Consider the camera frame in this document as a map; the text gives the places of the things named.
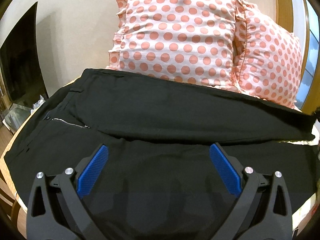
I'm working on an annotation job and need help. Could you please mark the black pants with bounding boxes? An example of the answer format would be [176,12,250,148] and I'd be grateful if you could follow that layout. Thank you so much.
[4,69,319,239]

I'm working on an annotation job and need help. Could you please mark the right polka dot pillow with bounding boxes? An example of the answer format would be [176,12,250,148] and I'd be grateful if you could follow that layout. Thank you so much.
[233,0,302,108]

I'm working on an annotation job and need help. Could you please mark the polka dot pillow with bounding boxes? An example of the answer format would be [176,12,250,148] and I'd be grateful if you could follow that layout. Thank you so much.
[233,0,302,108]
[108,0,237,88]

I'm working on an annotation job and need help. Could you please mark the left polka dot pillow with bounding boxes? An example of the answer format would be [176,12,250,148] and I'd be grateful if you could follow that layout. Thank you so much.
[108,0,237,88]

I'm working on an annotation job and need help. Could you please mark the yellow floral bedsheet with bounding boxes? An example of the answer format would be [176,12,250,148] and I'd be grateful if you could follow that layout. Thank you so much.
[0,78,320,240]

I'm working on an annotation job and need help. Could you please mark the wooden window frame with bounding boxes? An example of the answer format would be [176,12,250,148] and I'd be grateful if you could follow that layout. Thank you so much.
[276,0,319,114]

